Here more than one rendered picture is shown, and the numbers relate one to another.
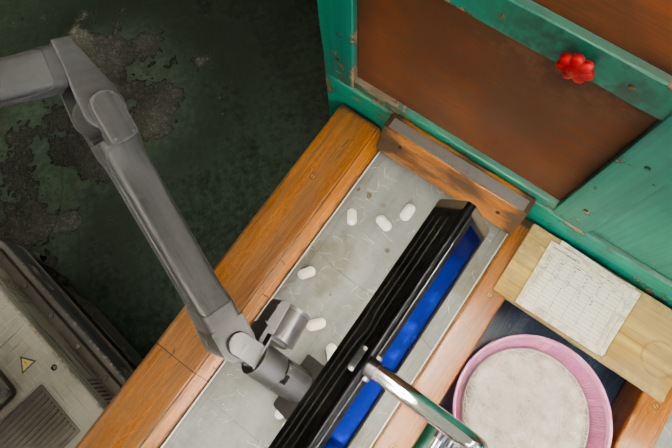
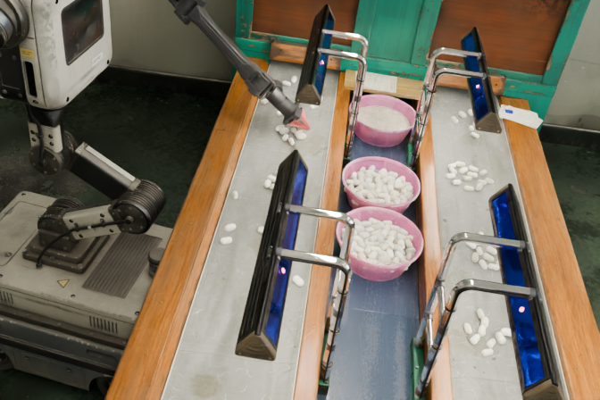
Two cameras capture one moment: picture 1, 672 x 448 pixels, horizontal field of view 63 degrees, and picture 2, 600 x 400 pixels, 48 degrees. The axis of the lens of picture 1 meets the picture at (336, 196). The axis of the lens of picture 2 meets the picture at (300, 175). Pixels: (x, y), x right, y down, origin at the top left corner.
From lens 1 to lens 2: 2.19 m
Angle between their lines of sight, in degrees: 41
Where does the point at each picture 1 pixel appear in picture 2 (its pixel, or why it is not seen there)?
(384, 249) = (292, 91)
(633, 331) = (402, 86)
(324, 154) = not seen: hidden behind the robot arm
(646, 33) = not seen: outside the picture
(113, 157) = (202, 11)
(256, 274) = (244, 103)
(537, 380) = (379, 111)
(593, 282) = (379, 77)
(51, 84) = not seen: outside the picture
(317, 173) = not seen: hidden behind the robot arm
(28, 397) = (119, 236)
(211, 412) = (254, 146)
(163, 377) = (225, 137)
